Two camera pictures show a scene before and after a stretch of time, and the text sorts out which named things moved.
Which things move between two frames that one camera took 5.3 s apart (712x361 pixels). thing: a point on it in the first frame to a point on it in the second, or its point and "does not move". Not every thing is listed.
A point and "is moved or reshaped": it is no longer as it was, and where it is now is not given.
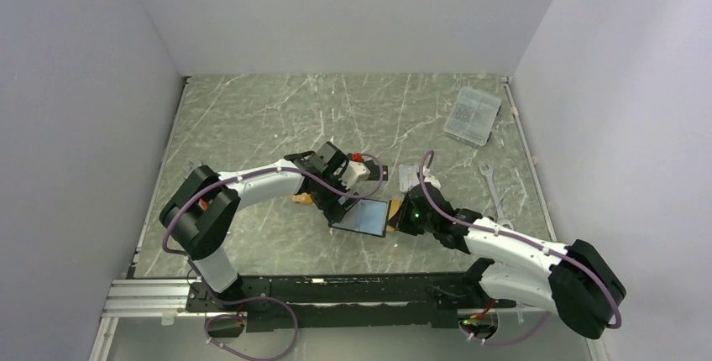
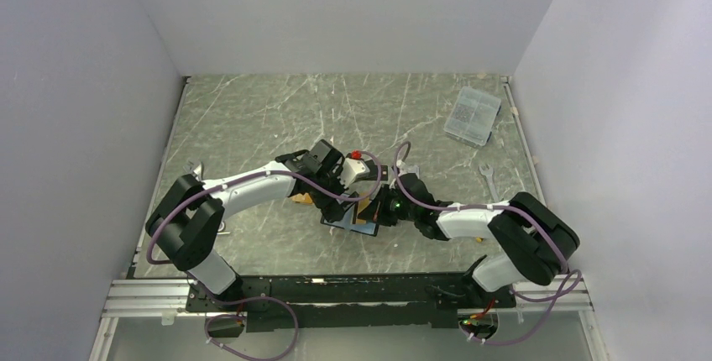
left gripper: (332, 209) does not move
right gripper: (403, 223) to (377, 209)
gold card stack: (301, 197) does not move
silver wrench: (501, 219) does not move
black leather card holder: (367, 217) does not move
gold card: (394, 205) is moved or reshaped
